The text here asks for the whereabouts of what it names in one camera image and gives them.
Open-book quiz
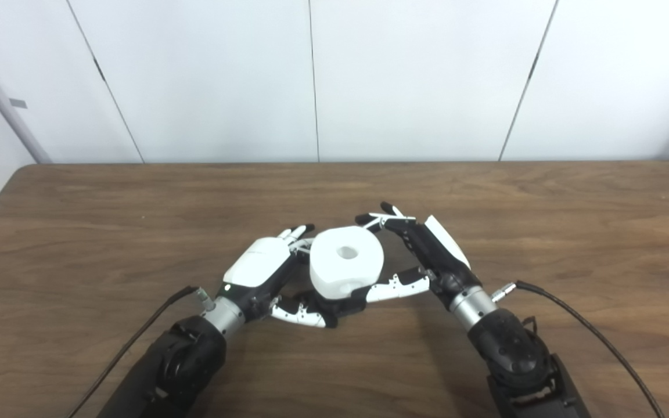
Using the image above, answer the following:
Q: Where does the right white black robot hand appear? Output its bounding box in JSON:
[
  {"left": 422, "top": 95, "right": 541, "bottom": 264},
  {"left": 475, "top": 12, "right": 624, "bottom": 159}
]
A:
[{"left": 355, "top": 202, "right": 482, "bottom": 304}]

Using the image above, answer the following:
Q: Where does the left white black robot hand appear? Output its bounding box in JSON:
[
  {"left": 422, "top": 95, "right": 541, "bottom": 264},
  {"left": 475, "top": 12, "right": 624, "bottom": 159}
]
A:
[{"left": 218, "top": 224, "right": 338, "bottom": 329}]

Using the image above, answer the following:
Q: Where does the round white plastic piece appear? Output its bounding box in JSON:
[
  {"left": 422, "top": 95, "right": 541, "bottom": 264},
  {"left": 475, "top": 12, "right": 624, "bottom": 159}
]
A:
[{"left": 310, "top": 226, "right": 384, "bottom": 300}]

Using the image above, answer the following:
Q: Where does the black plastic holder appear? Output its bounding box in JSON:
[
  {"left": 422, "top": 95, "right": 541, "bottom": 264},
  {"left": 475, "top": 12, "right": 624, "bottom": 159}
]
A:
[{"left": 294, "top": 287, "right": 382, "bottom": 327}]

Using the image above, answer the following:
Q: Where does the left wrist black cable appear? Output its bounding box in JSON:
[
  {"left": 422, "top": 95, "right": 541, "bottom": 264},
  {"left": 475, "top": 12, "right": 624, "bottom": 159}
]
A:
[{"left": 64, "top": 286, "right": 216, "bottom": 418}]

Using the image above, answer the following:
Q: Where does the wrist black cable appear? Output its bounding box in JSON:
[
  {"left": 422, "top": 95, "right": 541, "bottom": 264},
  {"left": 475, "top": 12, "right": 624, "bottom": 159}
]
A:
[
  {"left": 64, "top": 286, "right": 216, "bottom": 418},
  {"left": 491, "top": 280, "right": 666, "bottom": 418}
]

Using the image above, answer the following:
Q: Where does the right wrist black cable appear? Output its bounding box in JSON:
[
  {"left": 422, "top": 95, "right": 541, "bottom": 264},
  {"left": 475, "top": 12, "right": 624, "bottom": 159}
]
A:
[{"left": 491, "top": 280, "right": 666, "bottom": 418}]

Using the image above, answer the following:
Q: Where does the grey wall corner post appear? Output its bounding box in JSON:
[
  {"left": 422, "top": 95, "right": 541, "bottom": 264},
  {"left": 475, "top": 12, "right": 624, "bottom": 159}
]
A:
[{"left": 0, "top": 35, "right": 52, "bottom": 164}]

